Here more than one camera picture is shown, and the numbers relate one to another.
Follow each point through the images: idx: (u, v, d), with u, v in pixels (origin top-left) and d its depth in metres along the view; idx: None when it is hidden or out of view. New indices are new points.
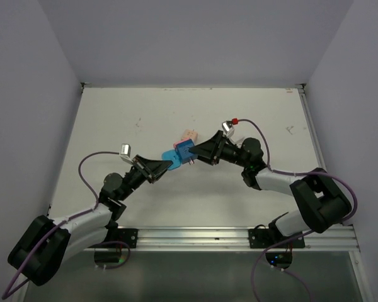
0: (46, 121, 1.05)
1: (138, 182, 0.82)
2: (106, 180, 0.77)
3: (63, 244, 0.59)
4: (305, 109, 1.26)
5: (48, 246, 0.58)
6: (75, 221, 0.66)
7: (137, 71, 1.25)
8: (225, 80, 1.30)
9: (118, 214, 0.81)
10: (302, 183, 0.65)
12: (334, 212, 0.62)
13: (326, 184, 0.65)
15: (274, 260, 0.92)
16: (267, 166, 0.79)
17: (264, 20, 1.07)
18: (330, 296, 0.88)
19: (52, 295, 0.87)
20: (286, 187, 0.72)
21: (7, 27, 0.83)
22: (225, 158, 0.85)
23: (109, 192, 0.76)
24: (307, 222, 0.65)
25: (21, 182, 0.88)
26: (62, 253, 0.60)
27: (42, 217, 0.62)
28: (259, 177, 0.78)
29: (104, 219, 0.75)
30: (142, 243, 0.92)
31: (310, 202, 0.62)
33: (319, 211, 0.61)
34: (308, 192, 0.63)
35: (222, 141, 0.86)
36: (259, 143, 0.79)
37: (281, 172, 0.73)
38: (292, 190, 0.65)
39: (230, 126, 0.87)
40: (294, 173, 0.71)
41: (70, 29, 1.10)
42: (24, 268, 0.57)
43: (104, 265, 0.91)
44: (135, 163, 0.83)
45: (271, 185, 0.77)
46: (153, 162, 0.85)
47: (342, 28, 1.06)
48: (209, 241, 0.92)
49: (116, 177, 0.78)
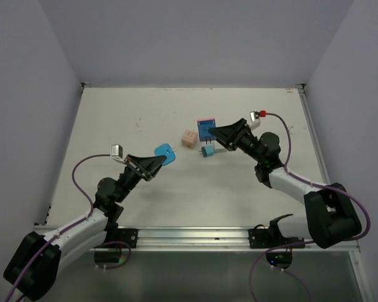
0: (46, 122, 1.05)
1: (133, 181, 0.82)
2: (98, 187, 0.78)
3: (55, 262, 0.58)
4: (305, 109, 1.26)
5: (40, 262, 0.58)
6: (67, 233, 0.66)
7: (137, 70, 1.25)
8: (225, 80, 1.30)
9: (116, 216, 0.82)
10: (316, 195, 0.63)
12: (342, 231, 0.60)
13: (341, 202, 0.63)
15: (274, 260, 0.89)
16: (283, 166, 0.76)
17: (265, 20, 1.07)
18: (329, 296, 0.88)
19: (53, 295, 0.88)
20: (299, 194, 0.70)
21: (7, 27, 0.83)
22: (240, 146, 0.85)
23: (104, 198, 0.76)
24: (312, 234, 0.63)
25: (21, 182, 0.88)
26: (55, 270, 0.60)
27: (33, 233, 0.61)
28: (272, 177, 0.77)
29: (99, 225, 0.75)
30: (142, 243, 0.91)
31: (320, 216, 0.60)
33: (326, 228, 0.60)
34: (320, 205, 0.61)
35: (242, 130, 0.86)
36: (278, 139, 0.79)
37: (297, 177, 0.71)
38: (305, 199, 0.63)
39: (256, 117, 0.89)
40: (310, 183, 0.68)
41: (70, 29, 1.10)
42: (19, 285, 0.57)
43: (104, 265, 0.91)
44: (127, 163, 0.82)
45: (282, 187, 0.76)
46: (145, 159, 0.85)
47: (343, 28, 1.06)
48: (208, 241, 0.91)
49: (109, 180, 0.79)
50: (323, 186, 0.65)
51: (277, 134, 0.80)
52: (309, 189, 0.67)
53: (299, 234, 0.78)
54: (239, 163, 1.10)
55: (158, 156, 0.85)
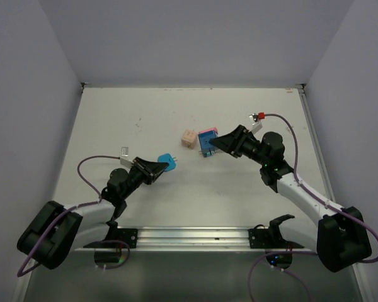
0: (46, 122, 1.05)
1: (140, 180, 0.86)
2: (111, 175, 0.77)
3: (77, 225, 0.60)
4: (305, 109, 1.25)
5: (62, 226, 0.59)
6: (84, 209, 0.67)
7: (137, 70, 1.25)
8: (225, 80, 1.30)
9: (119, 212, 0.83)
10: (332, 221, 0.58)
12: (351, 257, 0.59)
13: (354, 227, 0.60)
15: (274, 260, 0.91)
16: (294, 175, 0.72)
17: (265, 19, 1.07)
18: (331, 297, 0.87)
19: (52, 295, 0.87)
20: (309, 211, 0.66)
21: (6, 26, 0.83)
22: (244, 151, 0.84)
23: (115, 187, 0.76)
24: (320, 253, 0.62)
25: (20, 182, 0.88)
26: (74, 236, 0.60)
27: (53, 202, 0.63)
28: (281, 184, 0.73)
29: (107, 213, 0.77)
30: (142, 243, 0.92)
31: (334, 243, 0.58)
33: (337, 253, 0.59)
34: (336, 233, 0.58)
35: (242, 137, 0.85)
36: (281, 138, 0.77)
37: (310, 192, 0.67)
38: (319, 223, 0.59)
39: (256, 120, 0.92)
40: (326, 204, 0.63)
41: (71, 29, 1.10)
42: (36, 253, 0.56)
43: (104, 265, 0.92)
44: (137, 164, 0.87)
45: (290, 195, 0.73)
46: (152, 163, 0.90)
47: (343, 28, 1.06)
48: (208, 241, 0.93)
49: (121, 170, 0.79)
50: (341, 212, 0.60)
51: (280, 134, 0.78)
52: (324, 212, 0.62)
53: (298, 240, 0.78)
54: (239, 163, 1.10)
55: (164, 163, 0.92)
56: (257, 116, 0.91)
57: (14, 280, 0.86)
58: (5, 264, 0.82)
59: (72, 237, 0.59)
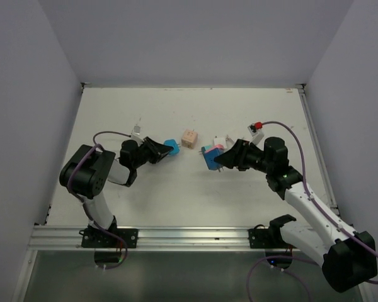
0: (46, 122, 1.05)
1: (148, 158, 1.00)
2: (125, 144, 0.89)
3: (111, 157, 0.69)
4: (305, 109, 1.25)
5: (101, 157, 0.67)
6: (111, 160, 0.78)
7: (137, 70, 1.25)
8: (225, 80, 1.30)
9: (132, 178, 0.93)
10: (343, 246, 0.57)
12: (359, 280, 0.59)
13: (365, 252, 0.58)
15: (274, 260, 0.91)
16: (305, 187, 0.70)
17: (266, 19, 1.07)
18: (331, 297, 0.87)
19: (53, 295, 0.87)
20: (319, 228, 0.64)
21: (7, 26, 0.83)
22: (247, 163, 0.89)
23: (128, 153, 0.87)
24: (327, 275, 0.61)
25: (21, 182, 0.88)
26: (108, 168, 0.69)
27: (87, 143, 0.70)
28: (290, 194, 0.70)
29: (124, 175, 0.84)
30: (142, 243, 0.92)
31: (343, 268, 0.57)
33: (346, 277, 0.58)
34: (348, 258, 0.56)
35: (243, 151, 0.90)
36: (281, 140, 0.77)
37: (320, 209, 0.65)
38: (331, 246, 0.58)
39: (254, 131, 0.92)
40: (338, 227, 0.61)
41: (71, 29, 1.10)
42: (82, 174, 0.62)
43: (104, 265, 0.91)
44: (145, 143, 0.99)
45: (299, 209, 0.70)
46: (157, 143, 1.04)
47: (343, 29, 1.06)
48: (208, 241, 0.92)
49: (132, 142, 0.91)
50: (353, 238, 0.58)
51: (282, 138, 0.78)
52: (336, 236, 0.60)
53: (297, 244, 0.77)
54: None
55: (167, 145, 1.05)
56: (254, 128, 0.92)
57: (14, 280, 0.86)
58: (5, 264, 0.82)
59: (108, 166, 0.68)
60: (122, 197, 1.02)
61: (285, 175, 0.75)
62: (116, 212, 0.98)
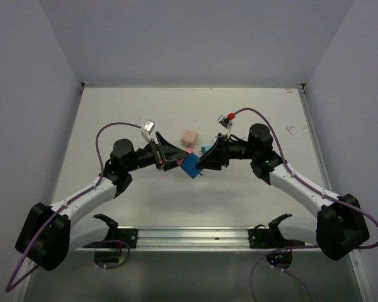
0: (46, 123, 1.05)
1: (147, 162, 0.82)
2: (115, 146, 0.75)
3: (65, 229, 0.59)
4: (305, 109, 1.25)
5: (50, 233, 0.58)
6: (75, 204, 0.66)
7: (137, 70, 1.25)
8: (225, 80, 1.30)
9: (124, 187, 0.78)
10: (330, 211, 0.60)
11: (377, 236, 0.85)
12: (353, 245, 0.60)
13: (352, 214, 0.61)
15: (274, 260, 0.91)
16: (286, 167, 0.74)
17: (266, 19, 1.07)
18: (331, 297, 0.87)
19: (51, 296, 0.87)
20: (307, 202, 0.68)
21: (7, 25, 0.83)
22: (233, 156, 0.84)
23: (118, 158, 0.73)
24: (324, 248, 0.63)
25: (19, 182, 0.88)
26: (66, 237, 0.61)
27: (40, 205, 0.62)
28: (275, 177, 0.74)
29: (108, 194, 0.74)
30: (142, 243, 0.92)
31: (334, 233, 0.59)
33: (338, 242, 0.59)
34: (336, 223, 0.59)
35: (223, 145, 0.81)
36: (263, 128, 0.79)
37: (303, 182, 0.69)
38: (318, 216, 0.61)
39: (225, 122, 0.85)
40: (322, 194, 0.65)
41: (70, 29, 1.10)
42: (32, 254, 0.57)
43: (104, 265, 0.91)
44: (150, 143, 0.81)
45: (285, 189, 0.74)
46: (170, 146, 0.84)
47: (343, 27, 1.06)
48: (209, 241, 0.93)
49: (126, 145, 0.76)
50: (337, 201, 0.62)
51: (266, 125, 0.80)
52: (322, 203, 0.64)
53: (300, 238, 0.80)
54: (238, 163, 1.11)
55: (181, 150, 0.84)
56: (227, 119, 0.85)
57: None
58: (5, 264, 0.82)
59: (63, 239, 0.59)
60: (123, 197, 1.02)
61: (268, 162, 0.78)
62: (116, 212, 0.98)
